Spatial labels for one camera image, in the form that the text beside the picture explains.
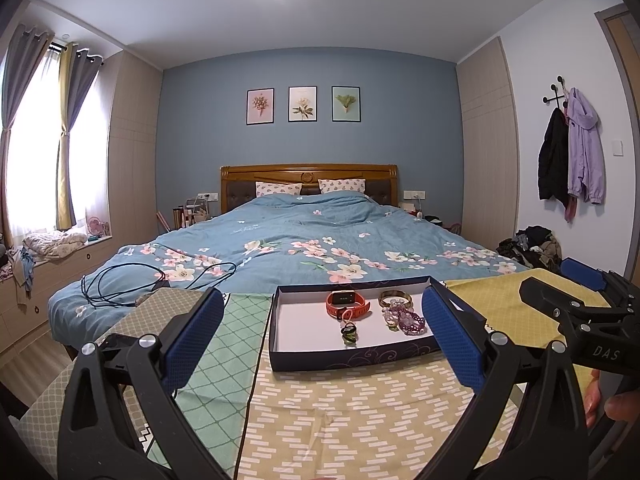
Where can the beige built-in wardrobe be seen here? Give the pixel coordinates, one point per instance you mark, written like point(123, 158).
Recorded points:
point(135, 150)
point(487, 145)

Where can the pile of light laundry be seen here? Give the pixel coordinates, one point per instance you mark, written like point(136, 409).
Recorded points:
point(52, 245)

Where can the pink hanging bag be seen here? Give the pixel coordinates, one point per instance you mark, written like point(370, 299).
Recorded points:
point(570, 210)

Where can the small pink fan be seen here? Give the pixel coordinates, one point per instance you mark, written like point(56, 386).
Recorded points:
point(94, 226)

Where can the beige window bench cabinet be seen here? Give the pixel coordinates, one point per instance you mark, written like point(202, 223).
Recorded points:
point(65, 280)

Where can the white wall socket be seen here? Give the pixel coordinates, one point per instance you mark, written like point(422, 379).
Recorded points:
point(414, 194)
point(207, 196)

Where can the cluster of cosmetic bottles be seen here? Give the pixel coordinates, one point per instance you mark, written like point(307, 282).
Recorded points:
point(190, 215)

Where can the blue floral duvet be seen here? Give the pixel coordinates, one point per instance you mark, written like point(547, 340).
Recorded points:
point(300, 230)

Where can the dark blue shallow box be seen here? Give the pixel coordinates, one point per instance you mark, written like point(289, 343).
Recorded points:
point(305, 325)

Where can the patchwork patterned tablecloth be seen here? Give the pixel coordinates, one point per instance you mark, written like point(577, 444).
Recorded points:
point(325, 410)

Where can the yellow and grey curtain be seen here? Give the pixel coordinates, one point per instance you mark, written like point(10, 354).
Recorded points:
point(67, 150)

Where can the pile of dark clothes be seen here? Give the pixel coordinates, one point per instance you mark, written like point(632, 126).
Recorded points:
point(532, 247)

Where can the black wall coat hook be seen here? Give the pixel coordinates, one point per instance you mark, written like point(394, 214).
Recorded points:
point(555, 91)

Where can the black smartphone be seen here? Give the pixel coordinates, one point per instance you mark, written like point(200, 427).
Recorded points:
point(120, 342)

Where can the orange smartwatch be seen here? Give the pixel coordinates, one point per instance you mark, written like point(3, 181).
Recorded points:
point(332, 307)

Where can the wooden bed headboard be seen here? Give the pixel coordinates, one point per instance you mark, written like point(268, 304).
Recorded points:
point(310, 172)

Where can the lilac jacket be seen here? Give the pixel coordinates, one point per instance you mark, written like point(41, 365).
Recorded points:
point(585, 150)

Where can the white flower framed picture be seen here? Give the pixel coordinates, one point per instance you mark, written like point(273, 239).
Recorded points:
point(303, 104)

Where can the gold patterned bangle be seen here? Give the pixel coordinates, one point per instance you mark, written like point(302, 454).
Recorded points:
point(395, 296)

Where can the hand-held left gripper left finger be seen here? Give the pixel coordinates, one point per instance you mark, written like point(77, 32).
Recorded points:
point(192, 340)

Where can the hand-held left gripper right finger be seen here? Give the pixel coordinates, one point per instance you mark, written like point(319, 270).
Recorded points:
point(452, 340)

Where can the heap of mixed clothes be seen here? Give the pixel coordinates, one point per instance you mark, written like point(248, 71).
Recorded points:
point(17, 272)

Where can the white heart print pillow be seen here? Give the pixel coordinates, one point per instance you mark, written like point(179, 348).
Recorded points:
point(279, 189)
point(342, 186)

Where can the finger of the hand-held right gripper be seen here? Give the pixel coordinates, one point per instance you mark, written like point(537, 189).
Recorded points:
point(582, 274)
point(555, 300)

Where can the person's right hand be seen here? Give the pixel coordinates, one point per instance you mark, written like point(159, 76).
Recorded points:
point(622, 407)

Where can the white light switch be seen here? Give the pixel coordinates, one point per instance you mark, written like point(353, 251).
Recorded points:
point(615, 147)

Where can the black jacket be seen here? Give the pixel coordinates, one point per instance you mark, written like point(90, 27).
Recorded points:
point(552, 160)

